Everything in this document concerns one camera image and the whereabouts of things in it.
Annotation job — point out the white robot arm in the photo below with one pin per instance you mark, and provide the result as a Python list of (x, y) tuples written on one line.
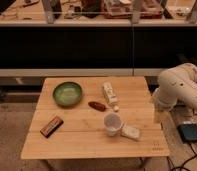
[(177, 83)]

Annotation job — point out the green ceramic bowl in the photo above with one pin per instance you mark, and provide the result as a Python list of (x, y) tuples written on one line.
[(67, 94)]

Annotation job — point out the white cream bottle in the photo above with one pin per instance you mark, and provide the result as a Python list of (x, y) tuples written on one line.
[(110, 96)]

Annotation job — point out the dark red oblong object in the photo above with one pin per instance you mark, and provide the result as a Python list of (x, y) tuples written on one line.
[(98, 106)]

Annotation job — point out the light wooden table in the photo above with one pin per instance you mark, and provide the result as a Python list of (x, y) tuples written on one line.
[(82, 135)]

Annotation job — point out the brown chocolate bar box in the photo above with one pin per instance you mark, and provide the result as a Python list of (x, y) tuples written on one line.
[(50, 128)]

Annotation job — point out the background shelf bench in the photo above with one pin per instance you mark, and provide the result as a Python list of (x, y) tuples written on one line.
[(35, 41)]

